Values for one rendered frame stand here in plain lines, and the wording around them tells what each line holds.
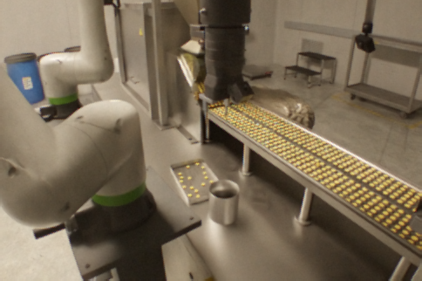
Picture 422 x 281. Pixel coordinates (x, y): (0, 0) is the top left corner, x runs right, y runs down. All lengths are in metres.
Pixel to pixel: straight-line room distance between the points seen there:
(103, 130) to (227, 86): 0.24
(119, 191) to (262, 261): 0.37
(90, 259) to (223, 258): 0.30
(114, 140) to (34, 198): 0.16
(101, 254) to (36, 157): 0.25
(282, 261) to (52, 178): 0.52
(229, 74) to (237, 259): 0.42
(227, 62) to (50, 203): 0.36
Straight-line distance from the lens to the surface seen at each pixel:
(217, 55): 0.51
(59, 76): 1.16
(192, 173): 0.95
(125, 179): 0.54
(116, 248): 0.59
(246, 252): 0.71
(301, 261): 0.72
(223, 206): 0.73
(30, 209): 0.42
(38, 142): 0.42
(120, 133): 0.49
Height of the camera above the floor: 1.35
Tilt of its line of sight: 25 degrees down
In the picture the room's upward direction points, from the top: straight up
